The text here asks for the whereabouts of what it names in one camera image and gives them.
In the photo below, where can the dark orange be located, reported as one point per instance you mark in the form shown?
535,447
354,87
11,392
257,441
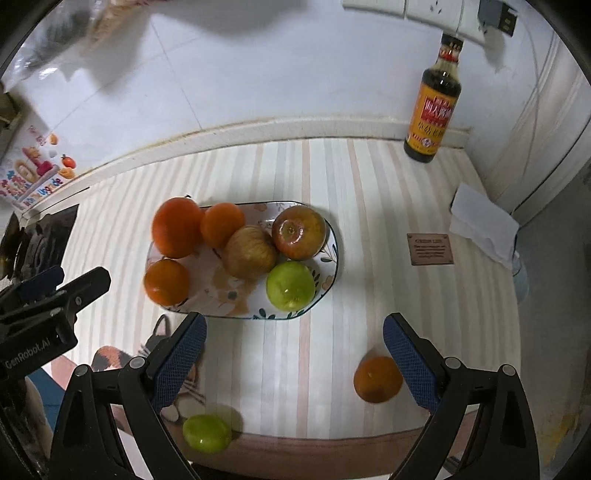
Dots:
377,380

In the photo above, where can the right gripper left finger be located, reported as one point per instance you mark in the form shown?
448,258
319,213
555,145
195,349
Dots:
86,444

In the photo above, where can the colourful wall sticker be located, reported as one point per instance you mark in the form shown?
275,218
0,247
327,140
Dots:
38,162

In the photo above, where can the white wall socket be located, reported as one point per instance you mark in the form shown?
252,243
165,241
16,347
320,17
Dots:
459,17

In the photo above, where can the brown tablecloth label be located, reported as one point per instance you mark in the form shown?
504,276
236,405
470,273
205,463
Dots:
430,249

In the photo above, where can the black gas stove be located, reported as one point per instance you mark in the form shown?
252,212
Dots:
28,251

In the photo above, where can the yellow red apple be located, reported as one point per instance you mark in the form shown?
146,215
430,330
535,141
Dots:
250,253

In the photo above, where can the large orange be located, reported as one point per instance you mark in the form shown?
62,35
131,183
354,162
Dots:
175,227

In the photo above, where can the dark red brown apple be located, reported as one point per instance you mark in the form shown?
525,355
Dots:
299,232

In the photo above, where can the green apple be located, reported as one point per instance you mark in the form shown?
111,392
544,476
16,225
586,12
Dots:
290,286
207,434

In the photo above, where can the small mandarin orange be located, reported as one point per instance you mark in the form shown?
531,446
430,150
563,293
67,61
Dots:
219,223

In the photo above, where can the soy sauce bottle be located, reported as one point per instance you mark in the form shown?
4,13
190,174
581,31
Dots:
438,95

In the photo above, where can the black plug adapter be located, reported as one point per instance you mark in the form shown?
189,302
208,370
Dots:
499,15

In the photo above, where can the hanging plastic bag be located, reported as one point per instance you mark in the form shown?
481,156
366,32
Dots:
71,24

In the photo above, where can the white tissue paper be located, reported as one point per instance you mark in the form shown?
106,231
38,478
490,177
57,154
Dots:
492,229

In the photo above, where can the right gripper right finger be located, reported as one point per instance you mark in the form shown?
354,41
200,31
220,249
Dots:
502,444

